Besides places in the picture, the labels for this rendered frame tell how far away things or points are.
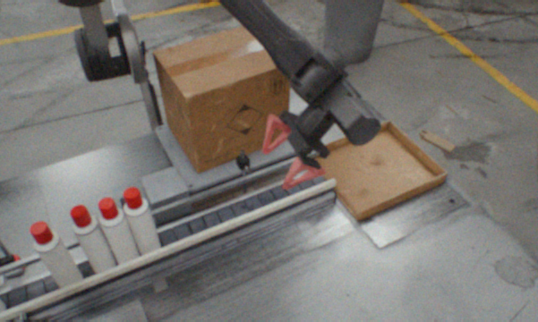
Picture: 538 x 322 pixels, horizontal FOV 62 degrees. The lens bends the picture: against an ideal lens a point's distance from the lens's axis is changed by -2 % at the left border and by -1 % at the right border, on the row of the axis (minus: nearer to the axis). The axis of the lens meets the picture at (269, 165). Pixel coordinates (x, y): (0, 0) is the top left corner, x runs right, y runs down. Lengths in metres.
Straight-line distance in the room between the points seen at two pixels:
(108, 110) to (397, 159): 2.06
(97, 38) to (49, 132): 1.80
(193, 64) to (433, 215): 0.75
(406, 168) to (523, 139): 1.72
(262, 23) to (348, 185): 0.71
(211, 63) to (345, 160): 0.48
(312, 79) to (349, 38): 2.49
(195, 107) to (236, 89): 0.12
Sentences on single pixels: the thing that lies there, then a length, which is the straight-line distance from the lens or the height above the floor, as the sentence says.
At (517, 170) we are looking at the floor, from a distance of 2.81.
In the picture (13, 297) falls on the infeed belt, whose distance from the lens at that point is 1.16.
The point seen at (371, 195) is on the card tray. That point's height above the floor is 0.83.
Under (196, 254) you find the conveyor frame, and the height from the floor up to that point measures 0.87.
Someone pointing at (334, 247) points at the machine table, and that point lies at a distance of 1.16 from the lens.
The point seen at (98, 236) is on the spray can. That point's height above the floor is 1.01.
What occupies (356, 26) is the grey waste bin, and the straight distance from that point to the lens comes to 3.15.
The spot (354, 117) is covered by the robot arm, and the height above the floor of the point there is 1.34.
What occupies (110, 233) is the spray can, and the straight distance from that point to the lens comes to 0.99.
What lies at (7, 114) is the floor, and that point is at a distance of 3.26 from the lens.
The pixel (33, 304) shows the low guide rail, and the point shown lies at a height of 0.91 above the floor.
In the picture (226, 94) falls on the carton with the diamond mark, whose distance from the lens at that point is 1.16.
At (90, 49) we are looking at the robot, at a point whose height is 1.18.
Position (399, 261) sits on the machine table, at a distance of 1.16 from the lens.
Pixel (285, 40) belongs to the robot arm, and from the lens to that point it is 0.68.
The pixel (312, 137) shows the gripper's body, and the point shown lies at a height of 1.25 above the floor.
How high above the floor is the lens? 1.78
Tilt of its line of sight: 46 degrees down
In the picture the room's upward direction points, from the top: straight up
